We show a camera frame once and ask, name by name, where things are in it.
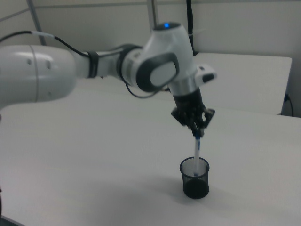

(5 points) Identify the white marker with blue cap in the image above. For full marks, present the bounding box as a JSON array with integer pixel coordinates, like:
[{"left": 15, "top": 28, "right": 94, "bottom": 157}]
[{"left": 192, "top": 134, "right": 202, "bottom": 177}]

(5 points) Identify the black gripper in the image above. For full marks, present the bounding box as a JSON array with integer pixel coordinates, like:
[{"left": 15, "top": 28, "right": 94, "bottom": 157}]
[{"left": 170, "top": 87, "right": 216, "bottom": 138}]

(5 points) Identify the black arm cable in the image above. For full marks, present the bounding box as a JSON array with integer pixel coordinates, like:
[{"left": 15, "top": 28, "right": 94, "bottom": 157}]
[{"left": 0, "top": 30, "right": 91, "bottom": 57}]

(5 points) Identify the grey partition post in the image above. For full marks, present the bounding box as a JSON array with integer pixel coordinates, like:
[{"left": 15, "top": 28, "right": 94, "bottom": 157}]
[
  {"left": 26, "top": 0, "right": 47, "bottom": 46},
  {"left": 146, "top": 0, "right": 158, "bottom": 29}
]

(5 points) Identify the black wall cable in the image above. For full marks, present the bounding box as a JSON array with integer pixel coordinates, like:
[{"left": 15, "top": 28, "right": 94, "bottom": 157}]
[{"left": 284, "top": 93, "right": 295, "bottom": 117}]

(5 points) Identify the black mesh pen cup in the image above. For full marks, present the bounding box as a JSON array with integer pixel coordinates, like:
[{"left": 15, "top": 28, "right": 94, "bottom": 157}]
[{"left": 179, "top": 157, "right": 211, "bottom": 200}]

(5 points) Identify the black camera stand pole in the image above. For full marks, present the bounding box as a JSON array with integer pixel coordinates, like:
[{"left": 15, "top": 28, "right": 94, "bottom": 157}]
[{"left": 186, "top": 0, "right": 198, "bottom": 57}]

